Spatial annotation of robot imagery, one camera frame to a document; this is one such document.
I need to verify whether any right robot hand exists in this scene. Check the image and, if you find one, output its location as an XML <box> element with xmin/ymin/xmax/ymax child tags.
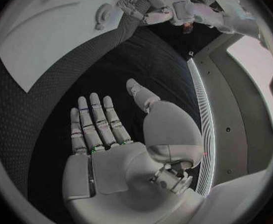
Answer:
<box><xmin>62</xmin><ymin>78</ymin><xmax>204</xmax><ymax>224</ymax></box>

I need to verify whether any gear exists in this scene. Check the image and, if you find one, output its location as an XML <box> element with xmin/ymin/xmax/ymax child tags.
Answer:
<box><xmin>94</xmin><ymin>3</ymin><xmax>116</xmax><ymax>31</ymax></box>

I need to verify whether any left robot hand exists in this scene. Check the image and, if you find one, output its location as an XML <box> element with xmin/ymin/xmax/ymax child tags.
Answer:
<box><xmin>115</xmin><ymin>0</ymin><xmax>175</xmax><ymax>25</ymax></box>

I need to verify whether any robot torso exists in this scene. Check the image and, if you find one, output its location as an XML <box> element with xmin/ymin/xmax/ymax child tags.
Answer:
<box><xmin>186</xmin><ymin>33</ymin><xmax>273</xmax><ymax>198</ymax></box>

